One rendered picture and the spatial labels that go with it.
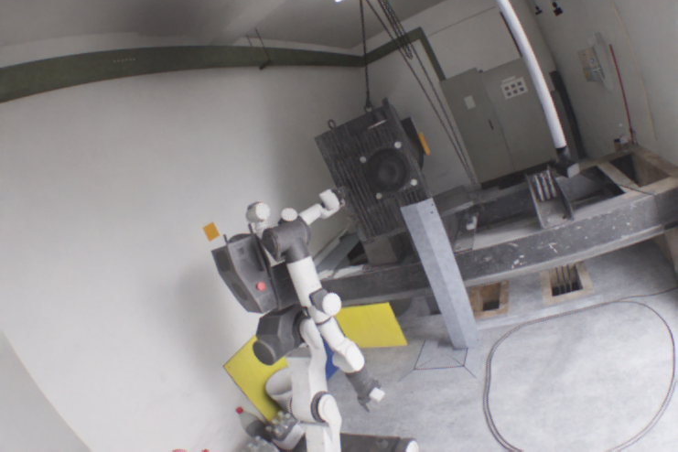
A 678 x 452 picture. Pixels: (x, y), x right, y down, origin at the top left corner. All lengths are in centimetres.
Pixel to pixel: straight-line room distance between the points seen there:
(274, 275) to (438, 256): 98
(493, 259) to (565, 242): 45
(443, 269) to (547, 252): 64
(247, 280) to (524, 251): 152
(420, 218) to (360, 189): 43
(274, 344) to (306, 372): 22
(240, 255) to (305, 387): 61
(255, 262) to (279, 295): 15
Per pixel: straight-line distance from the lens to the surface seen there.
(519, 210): 275
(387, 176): 182
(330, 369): 254
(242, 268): 118
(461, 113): 485
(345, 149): 192
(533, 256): 204
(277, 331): 124
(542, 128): 491
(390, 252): 212
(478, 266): 206
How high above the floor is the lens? 151
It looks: 9 degrees down
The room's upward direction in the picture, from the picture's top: 25 degrees counter-clockwise
